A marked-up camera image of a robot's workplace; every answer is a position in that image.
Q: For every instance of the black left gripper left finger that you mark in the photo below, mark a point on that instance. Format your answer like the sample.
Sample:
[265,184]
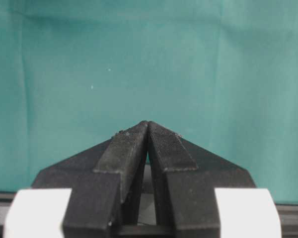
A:
[106,182]

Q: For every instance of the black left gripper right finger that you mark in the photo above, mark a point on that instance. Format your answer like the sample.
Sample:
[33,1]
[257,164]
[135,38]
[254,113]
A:
[184,177]

